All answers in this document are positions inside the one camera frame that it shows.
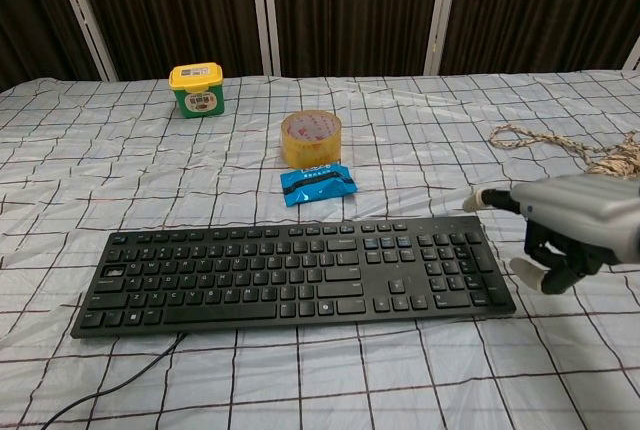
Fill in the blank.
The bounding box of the yellow lidded green tub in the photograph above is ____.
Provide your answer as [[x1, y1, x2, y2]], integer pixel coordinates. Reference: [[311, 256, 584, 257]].
[[167, 62, 225, 120]]

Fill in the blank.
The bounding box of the clear packing tape roll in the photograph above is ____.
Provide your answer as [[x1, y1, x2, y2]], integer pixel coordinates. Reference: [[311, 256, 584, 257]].
[[280, 109, 344, 169]]

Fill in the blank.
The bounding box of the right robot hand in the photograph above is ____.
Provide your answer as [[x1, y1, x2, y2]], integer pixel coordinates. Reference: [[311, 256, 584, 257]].
[[462, 173, 640, 295]]

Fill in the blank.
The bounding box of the black keyboard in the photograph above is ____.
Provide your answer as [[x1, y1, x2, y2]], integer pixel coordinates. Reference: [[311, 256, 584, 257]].
[[70, 215, 517, 340]]

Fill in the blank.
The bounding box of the black keyboard cable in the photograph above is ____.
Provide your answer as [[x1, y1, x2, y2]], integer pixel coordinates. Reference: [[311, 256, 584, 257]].
[[38, 332, 191, 430]]

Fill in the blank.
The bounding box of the beige braided rope bundle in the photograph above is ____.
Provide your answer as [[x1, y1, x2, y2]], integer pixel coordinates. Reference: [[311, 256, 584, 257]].
[[488, 123, 640, 180]]

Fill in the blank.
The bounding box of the blue snack packet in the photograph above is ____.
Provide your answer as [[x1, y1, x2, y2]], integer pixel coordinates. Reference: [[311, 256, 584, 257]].
[[279, 162, 361, 208]]

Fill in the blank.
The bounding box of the blue checked tablecloth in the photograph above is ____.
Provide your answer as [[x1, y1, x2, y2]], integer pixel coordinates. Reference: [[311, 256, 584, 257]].
[[0, 68, 640, 430]]

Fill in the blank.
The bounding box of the white partition frame post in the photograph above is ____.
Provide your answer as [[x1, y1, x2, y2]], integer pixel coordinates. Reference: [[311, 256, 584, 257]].
[[248, 0, 282, 77], [48, 0, 121, 82], [422, 0, 462, 76], [622, 37, 640, 71]]

